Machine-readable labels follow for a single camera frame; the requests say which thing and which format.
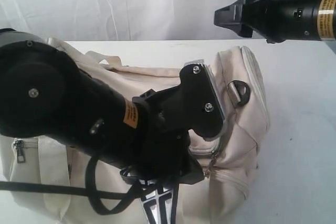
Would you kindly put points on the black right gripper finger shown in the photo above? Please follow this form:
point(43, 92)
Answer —
point(231, 17)

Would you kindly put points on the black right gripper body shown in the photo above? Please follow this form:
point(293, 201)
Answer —
point(281, 20)

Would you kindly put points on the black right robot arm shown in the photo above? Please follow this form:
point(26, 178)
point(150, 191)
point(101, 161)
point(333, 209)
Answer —
point(325, 20)

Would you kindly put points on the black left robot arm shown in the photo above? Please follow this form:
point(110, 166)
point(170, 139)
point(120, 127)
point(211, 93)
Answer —
point(77, 135)

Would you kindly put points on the white backdrop curtain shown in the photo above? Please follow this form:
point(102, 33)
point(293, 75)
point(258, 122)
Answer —
point(116, 20)

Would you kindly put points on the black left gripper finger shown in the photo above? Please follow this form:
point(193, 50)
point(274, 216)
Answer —
point(159, 201)

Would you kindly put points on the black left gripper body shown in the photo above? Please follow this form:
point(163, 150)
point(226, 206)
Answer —
point(163, 153)

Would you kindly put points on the cream fabric duffel bag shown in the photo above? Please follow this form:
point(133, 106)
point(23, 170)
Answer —
point(228, 162)

